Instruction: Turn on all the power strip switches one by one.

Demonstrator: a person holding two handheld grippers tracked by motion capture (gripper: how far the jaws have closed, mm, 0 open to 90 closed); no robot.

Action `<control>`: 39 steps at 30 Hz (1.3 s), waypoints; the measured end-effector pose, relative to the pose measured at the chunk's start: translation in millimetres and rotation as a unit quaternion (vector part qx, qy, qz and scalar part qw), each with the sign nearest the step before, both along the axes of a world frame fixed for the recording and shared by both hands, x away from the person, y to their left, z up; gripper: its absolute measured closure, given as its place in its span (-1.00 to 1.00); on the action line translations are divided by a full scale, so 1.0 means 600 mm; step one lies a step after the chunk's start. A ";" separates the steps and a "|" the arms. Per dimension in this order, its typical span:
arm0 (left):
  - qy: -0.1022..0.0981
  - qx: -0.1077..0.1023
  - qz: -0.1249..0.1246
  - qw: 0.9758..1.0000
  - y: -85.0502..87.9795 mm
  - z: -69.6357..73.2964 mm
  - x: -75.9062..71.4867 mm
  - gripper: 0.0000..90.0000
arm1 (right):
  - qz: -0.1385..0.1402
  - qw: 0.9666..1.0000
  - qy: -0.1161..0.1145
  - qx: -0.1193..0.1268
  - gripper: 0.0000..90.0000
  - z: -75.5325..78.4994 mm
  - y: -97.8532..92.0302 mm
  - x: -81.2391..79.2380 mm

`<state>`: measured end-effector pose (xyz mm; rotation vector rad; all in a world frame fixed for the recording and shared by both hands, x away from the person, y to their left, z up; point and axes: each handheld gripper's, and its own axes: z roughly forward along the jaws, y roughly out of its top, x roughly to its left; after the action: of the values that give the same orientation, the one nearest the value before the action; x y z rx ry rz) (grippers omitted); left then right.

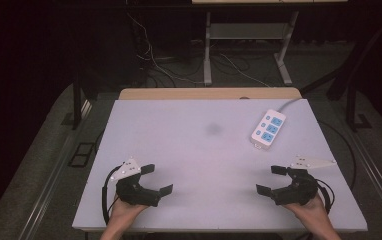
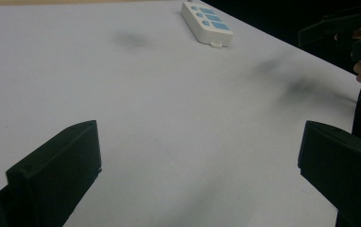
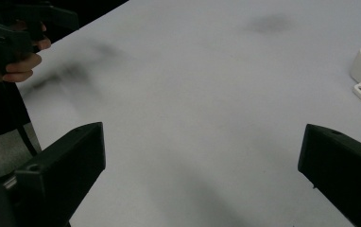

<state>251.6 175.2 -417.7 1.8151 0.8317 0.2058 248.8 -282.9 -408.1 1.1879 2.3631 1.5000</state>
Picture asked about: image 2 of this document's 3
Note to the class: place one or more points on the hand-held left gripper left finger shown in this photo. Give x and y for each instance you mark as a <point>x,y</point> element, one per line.
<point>59,167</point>

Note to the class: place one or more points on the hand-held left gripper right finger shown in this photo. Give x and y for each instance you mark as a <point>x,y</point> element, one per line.
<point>342,167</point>

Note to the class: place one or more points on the white power strip blue sockets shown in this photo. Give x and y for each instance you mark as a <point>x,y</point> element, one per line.
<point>207,23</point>

